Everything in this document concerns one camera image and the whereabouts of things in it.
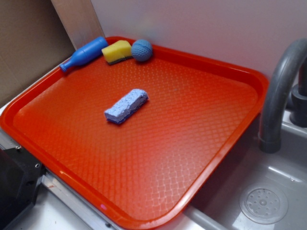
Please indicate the aluminium frame rail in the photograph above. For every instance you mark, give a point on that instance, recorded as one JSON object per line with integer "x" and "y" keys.
{"x": 79, "y": 206}

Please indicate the brown cardboard panel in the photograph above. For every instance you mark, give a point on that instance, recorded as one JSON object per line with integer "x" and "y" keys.
{"x": 32, "y": 42}

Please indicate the yellow sponge with dark base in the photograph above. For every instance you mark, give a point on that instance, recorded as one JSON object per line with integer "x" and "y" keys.
{"x": 117, "y": 52}

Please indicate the grey curved faucet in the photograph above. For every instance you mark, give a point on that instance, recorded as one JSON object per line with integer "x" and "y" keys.
{"x": 284, "y": 78}

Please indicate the round sink drain strainer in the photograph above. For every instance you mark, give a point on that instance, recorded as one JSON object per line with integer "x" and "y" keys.
{"x": 263, "y": 205}

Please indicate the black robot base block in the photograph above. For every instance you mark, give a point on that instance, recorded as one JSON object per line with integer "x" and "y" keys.
{"x": 20, "y": 179}

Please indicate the light blue sponge block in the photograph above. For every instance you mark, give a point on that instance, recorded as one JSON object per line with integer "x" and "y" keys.
{"x": 126, "y": 106}

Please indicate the grey plastic sink basin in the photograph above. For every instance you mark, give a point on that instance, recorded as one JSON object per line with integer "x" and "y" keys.
{"x": 216, "y": 205}

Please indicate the blue plastic toy bottle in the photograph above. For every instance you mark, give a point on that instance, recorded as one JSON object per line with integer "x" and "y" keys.
{"x": 85, "y": 54}

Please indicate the blue dimpled ball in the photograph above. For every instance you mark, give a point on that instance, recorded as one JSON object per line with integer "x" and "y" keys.
{"x": 142, "y": 50}

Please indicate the orange plastic tray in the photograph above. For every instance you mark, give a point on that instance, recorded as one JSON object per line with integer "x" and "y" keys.
{"x": 143, "y": 172}

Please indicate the dark grey faucet knob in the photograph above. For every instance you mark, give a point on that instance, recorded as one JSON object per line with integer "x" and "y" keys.
{"x": 299, "y": 98}

